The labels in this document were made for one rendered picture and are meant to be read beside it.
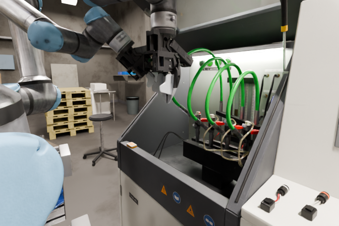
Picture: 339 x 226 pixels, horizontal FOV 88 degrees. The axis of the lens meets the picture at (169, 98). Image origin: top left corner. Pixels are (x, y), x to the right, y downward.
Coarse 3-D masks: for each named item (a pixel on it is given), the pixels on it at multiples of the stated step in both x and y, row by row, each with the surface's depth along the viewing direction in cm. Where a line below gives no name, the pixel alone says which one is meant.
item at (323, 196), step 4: (320, 192) 46; (324, 192) 45; (320, 196) 44; (324, 196) 44; (328, 196) 45; (320, 200) 44; (324, 200) 44; (312, 204) 43; (316, 204) 43; (304, 208) 40; (308, 208) 40; (312, 208) 40; (316, 208) 41; (304, 212) 40; (308, 212) 39; (312, 212) 39; (316, 212) 40; (304, 216) 40; (308, 216) 39; (312, 216) 39; (312, 220) 39
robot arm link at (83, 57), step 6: (84, 30) 59; (84, 36) 58; (90, 36) 58; (84, 42) 57; (90, 42) 59; (96, 42) 60; (84, 48) 58; (90, 48) 60; (96, 48) 62; (72, 54) 61; (78, 54) 59; (84, 54) 60; (90, 54) 62; (78, 60) 62; (84, 60) 63
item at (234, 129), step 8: (248, 72) 62; (240, 80) 58; (256, 80) 67; (232, 88) 57; (256, 88) 69; (232, 96) 56; (256, 96) 70; (256, 104) 71; (256, 112) 71; (256, 120) 71; (232, 128) 58; (240, 136) 62
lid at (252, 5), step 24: (144, 0) 92; (192, 0) 82; (216, 0) 77; (240, 0) 72; (264, 0) 68; (288, 0) 63; (192, 24) 98; (216, 24) 88; (240, 24) 82; (264, 24) 77; (288, 24) 72; (192, 48) 118; (216, 48) 107
